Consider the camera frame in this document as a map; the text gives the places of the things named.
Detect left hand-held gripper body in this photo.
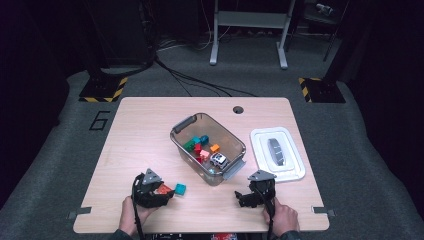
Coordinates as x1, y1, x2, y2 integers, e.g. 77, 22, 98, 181
132, 168, 168, 210

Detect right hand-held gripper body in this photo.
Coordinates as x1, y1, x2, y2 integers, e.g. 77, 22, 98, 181
247, 169, 278, 220

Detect salmon long toy block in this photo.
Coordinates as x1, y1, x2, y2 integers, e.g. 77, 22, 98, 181
156, 183, 174, 196

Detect white storage box lid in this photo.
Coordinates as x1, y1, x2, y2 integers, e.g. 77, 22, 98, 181
249, 126, 307, 184

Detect white and black toy car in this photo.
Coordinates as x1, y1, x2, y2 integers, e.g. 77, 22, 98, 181
210, 152, 230, 170

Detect translucent grey storage box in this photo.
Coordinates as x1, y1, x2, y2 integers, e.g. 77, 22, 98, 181
170, 112, 248, 187

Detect person's left hand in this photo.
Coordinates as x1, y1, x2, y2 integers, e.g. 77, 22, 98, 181
119, 195, 158, 237

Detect person's right hand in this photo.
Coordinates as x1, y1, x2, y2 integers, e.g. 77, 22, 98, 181
262, 197, 301, 238

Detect person's dark printed clothing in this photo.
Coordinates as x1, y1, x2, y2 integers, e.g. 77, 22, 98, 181
144, 232, 239, 240

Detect black hazard-striped stand base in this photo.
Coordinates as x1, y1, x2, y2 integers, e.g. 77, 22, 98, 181
297, 77, 347, 104
78, 76, 129, 104

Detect black equipment cabinet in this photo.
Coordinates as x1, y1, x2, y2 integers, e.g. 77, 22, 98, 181
83, 0, 158, 68

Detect grey device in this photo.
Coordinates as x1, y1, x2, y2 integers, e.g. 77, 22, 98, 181
314, 2, 334, 17

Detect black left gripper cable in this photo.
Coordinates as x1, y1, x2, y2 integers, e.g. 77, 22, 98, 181
131, 175, 147, 240

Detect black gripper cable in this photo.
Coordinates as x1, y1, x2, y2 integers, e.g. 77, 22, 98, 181
251, 182, 276, 240
131, 175, 147, 240

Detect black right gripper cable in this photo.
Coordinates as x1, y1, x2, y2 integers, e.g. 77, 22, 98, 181
251, 182, 276, 240

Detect grey metal table bracket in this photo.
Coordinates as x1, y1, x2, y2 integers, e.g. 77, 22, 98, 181
312, 206, 336, 218
67, 206, 93, 220

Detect thin black floor cables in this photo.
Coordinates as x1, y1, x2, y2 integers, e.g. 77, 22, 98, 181
154, 57, 258, 98

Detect thick black floor cable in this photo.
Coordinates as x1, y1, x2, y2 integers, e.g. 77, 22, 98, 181
99, 49, 158, 78

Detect grey metal desk frame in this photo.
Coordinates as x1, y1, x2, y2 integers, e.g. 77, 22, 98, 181
209, 0, 298, 70

